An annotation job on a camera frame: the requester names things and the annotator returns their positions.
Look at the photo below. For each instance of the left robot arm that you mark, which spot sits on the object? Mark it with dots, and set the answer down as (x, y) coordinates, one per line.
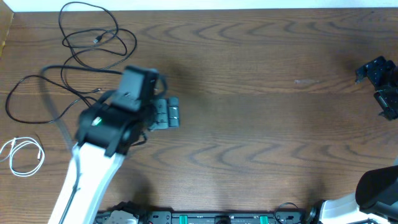
(106, 131)

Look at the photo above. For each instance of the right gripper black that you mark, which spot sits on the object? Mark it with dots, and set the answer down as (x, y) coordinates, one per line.
(375, 70)

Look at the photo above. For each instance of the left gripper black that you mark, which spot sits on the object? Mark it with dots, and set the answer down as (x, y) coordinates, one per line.
(167, 108)

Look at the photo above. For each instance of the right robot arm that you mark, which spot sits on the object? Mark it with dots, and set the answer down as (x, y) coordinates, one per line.
(375, 198)

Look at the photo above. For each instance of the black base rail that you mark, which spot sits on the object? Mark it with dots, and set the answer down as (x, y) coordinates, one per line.
(128, 212)

